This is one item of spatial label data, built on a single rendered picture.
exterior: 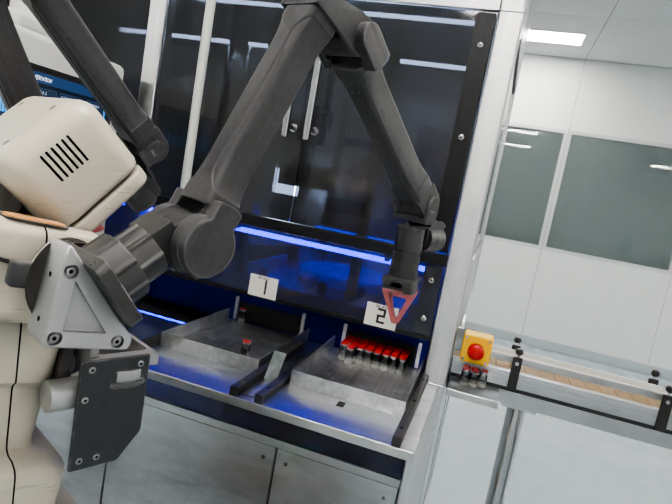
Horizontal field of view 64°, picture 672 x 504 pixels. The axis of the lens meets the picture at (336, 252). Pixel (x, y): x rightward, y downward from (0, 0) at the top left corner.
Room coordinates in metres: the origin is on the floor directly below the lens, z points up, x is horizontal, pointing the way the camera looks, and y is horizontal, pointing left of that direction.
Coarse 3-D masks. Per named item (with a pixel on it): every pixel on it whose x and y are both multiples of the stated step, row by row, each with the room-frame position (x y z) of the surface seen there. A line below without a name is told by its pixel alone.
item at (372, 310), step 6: (372, 306) 1.38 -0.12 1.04; (378, 306) 1.37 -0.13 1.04; (384, 306) 1.37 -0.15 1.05; (366, 312) 1.38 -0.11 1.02; (372, 312) 1.38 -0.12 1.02; (378, 312) 1.37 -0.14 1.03; (396, 312) 1.36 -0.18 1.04; (366, 318) 1.38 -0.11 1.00; (372, 318) 1.38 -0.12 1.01; (384, 318) 1.37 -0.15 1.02; (372, 324) 1.38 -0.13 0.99; (378, 324) 1.37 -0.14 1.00; (384, 324) 1.37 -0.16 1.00; (390, 324) 1.36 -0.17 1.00
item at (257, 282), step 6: (252, 276) 1.47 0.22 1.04; (258, 276) 1.47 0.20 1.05; (264, 276) 1.46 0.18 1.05; (252, 282) 1.47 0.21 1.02; (258, 282) 1.47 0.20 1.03; (264, 282) 1.46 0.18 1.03; (270, 282) 1.46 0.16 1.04; (276, 282) 1.45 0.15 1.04; (252, 288) 1.47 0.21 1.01; (258, 288) 1.47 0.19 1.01; (270, 288) 1.46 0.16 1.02; (276, 288) 1.45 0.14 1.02; (252, 294) 1.47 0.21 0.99; (258, 294) 1.47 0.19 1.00; (270, 294) 1.46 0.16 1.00
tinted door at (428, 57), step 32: (352, 0) 1.44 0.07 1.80; (384, 32) 1.42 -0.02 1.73; (416, 32) 1.40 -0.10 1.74; (448, 32) 1.37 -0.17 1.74; (416, 64) 1.39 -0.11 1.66; (448, 64) 1.37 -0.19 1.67; (320, 96) 1.46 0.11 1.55; (416, 96) 1.39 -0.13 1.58; (448, 96) 1.37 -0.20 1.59; (480, 96) 1.35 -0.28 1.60; (320, 128) 1.45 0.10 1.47; (352, 128) 1.43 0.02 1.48; (416, 128) 1.38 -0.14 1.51; (448, 128) 1.36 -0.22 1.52; (320, 160) 1.45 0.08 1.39; (352, 160) 1.42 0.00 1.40; (320, 192) 1.44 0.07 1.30; (352, 192) 1.42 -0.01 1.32; (384, 192) 1.40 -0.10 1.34; (320, 224) 1.44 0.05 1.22; (352, 224) 1.41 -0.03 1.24; (384, 224) 1.39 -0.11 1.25
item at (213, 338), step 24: (216, 312) 1.50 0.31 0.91; (168, 336) 1.24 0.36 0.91; (192, 336) 1.35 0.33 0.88; (216, 336) 1.39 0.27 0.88; (240, 336) 1.42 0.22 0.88; (264, 336) 1.46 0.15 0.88; (288, 336) 1.50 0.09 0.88; (216, 360) 1.21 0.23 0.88; (240, 360) 1.19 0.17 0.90; (264, 360) 1.21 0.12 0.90
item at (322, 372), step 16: (320, 352) 1.35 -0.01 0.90; (336, 352) 1.43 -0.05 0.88; (304, 368) 1.23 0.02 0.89; (320, 368) 1.29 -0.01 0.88; (336, 368) 1.31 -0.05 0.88; (352, 368) 1.33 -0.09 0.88; (368, 368) 1.35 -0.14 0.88; (304, 384) 1.14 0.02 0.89; (320, 384) 1.13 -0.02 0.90; (336, 384) 1.13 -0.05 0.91; (352, 384) 1.22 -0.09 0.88; (368, 384) 1.24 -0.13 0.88; (384, 384) 1.26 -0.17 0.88; (400, 384) 1.28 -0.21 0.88; (416, 384) 1.28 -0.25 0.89; (352, 400) 1.11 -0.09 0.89; (368, 400) 1.11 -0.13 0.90; (384, 400) 1.10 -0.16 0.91; (400, 400) 1.09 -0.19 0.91; (400, 416) 1.09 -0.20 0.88
